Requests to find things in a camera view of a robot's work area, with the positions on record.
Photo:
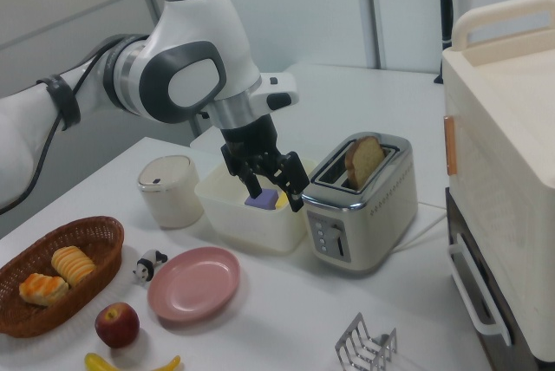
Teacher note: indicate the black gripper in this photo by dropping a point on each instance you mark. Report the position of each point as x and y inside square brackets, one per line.
[247, 137]

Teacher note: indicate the cream and chrome toaster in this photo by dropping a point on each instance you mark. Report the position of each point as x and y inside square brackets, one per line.
[381, 223]

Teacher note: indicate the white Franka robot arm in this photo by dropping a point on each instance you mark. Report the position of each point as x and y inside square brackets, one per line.
[195, 33]

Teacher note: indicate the purple cube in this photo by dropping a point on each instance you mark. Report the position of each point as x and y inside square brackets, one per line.
[264, 200]

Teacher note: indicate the yellow cube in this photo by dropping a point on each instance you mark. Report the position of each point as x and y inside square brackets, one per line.
[282, 201]

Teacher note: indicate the white plastic container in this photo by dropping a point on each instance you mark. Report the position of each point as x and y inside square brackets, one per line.
[251, 228]

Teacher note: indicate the toast bread slice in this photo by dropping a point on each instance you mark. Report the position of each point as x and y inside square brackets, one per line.
[362, 163]

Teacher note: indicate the small cream lidded bin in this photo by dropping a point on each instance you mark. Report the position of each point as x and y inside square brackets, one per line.
[173, 202]

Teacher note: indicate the pink plate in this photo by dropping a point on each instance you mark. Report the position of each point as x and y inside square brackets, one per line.
[195, 284]

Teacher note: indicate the panda figurine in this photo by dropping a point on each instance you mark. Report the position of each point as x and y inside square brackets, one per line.
[147, 264]

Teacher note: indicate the metal toast rack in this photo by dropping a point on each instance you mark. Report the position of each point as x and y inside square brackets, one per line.
[364, 347]

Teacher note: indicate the brown wicker basket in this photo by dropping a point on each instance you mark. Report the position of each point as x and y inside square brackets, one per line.
[102, 267]

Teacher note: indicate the red apple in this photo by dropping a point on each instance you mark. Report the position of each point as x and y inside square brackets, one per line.
[117, 327]

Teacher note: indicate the striped long bread roll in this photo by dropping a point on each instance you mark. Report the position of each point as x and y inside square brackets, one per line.
[73, 264]

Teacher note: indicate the cream oven with brown door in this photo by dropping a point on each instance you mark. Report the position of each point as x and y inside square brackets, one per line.
[503, 137]

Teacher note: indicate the black pole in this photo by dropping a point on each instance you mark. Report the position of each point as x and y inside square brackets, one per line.
[445, 7]

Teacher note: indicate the yellow banana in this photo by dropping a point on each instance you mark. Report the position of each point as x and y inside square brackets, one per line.
[99, 363]

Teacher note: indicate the orange glazed pastry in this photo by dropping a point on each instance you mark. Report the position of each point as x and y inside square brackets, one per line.
[43, 289]

